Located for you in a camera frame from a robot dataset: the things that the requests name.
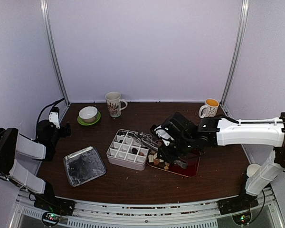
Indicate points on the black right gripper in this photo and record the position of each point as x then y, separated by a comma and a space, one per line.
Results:
167, 156

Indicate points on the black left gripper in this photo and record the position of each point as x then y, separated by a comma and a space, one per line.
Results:
63, 133

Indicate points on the red chocolate tray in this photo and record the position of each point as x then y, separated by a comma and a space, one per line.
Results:
169, 158

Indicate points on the metal serving tongs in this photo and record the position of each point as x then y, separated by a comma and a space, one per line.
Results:
143, 139

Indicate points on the bunny print tin lid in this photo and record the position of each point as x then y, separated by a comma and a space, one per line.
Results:
83, 166

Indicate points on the white divided tin box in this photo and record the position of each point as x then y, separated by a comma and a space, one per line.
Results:
127, 150

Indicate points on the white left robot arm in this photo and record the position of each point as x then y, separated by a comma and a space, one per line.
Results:
43, 148

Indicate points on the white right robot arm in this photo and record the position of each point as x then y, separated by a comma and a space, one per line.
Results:
269, 132

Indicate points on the white bowl green rim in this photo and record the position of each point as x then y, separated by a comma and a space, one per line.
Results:
88, 114

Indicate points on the beige floral mug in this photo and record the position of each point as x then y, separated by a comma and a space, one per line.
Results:
115, 104

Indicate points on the white mug yellow inside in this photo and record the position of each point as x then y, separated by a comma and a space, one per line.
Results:
209, 109

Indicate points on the dark bowl white inside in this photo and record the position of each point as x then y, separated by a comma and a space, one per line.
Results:
252, 169

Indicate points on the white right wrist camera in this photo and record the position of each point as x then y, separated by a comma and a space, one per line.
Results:
162, 134

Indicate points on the metal front rail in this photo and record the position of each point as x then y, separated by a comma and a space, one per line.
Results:
199, 214

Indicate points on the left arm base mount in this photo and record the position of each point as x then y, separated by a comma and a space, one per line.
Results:
53, 213

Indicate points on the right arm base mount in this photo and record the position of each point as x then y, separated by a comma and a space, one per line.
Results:
240, 209

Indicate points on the left aluminium frame post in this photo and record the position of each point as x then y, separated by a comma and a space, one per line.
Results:
53, 53

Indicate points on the aluminium frame post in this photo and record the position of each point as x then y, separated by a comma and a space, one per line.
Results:
237, 48
53, 53

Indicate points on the right aluminium frame post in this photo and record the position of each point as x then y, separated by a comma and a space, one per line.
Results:
237, 48

